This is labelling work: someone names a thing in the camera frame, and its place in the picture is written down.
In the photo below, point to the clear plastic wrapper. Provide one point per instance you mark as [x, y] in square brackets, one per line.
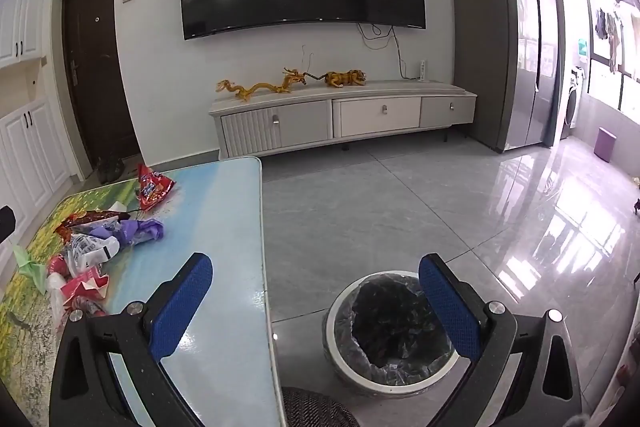
[56, 297]

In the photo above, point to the green paper scrap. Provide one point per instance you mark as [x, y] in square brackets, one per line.
[29, 266]

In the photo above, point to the green white wall sign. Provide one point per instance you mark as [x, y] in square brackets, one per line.
[583, 48]

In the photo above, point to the white power strip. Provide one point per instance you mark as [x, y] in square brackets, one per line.
[422, 71]

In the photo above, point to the red snack packet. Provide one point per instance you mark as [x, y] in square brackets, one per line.
[152, 189]

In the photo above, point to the grey refrigerator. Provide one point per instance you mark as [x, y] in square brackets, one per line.
[500, 57]

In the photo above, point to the purple plastic bag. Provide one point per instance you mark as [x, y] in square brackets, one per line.
[142, 231]

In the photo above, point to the dark brown door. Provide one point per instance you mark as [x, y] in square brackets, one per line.
[100, 72]

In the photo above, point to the dark red wrapper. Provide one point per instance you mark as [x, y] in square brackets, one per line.
[82, 221]

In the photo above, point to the dark woven stool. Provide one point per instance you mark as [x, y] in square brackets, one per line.
[320, 409]

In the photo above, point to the purple stool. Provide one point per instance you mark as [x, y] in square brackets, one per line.
[607, 144]

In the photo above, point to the dark object by door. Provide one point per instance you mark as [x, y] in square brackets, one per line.
[111, 168]

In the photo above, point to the golden dragon figurine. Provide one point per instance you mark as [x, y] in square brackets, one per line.
[260, 88]

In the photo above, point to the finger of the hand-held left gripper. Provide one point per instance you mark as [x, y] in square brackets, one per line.
[6, 223]

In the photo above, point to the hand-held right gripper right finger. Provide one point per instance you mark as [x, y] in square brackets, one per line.
[447, 307]

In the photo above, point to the golden tiger figurine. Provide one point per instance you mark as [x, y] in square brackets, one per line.
[342, 79]

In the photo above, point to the white washing machine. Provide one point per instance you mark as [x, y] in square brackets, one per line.
[572, 107]

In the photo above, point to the white upper cabinet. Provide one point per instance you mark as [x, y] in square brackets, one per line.
[22, 17]

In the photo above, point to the white round trash bin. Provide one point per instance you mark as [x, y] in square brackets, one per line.
[350, 373]

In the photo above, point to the row of hanging clothes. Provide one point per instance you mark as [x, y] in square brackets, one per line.
[610, 37]

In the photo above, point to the pink white snack wrapper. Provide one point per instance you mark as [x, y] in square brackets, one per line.
[87, 287]

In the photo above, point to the white lower cabinet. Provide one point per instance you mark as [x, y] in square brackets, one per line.
[30, 157]

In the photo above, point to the white television cabinet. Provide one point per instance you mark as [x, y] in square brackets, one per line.
[375, 114]

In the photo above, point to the small red wrapper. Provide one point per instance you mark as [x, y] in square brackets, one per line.
[56, 264]

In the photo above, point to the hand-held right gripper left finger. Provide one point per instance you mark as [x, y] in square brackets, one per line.
[182, 302]

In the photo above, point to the black bin liner bag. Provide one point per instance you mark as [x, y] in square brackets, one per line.
[390, 332]

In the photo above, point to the small black floor object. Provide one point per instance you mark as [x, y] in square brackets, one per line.
[636, 206]

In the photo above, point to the white printed plastic bag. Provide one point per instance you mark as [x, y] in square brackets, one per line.
[90, 254]

